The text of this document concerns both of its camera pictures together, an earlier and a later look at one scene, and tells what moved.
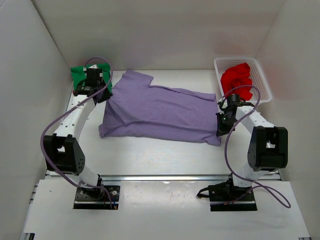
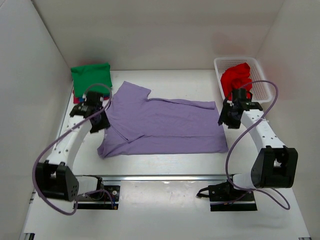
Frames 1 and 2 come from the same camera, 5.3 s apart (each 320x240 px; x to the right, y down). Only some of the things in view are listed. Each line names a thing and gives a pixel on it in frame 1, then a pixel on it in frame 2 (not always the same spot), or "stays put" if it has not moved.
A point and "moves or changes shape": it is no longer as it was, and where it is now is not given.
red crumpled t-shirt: x=235 y=80 stays put
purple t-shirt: x=136 y=108 moves or changes shape
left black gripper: x=106 y=96 → x=105 y=122
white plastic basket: x=260 y=90 stays put
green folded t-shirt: x=79 y=74 stays put
